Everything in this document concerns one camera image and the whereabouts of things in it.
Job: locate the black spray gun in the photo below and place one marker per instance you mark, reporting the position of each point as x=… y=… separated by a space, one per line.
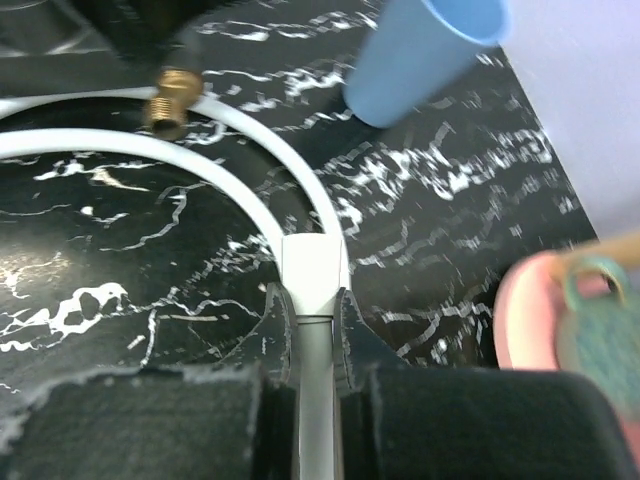
x=156 y=37

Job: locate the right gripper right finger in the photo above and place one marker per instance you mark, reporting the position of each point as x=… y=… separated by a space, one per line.
x=357 y=348

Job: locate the pink three-tier shelf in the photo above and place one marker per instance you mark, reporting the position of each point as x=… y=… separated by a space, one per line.
x=529 y=300

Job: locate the teal ceramic mug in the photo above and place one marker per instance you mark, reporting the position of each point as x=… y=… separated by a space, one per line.
x=598 y=336

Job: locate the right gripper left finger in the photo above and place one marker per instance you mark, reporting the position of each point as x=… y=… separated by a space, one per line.
x=280 y=354

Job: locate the blue cup on mat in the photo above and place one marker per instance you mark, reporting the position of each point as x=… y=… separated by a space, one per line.
x=418 y=48

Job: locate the black marble mat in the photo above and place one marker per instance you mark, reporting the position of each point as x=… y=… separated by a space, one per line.
x=114 y=260

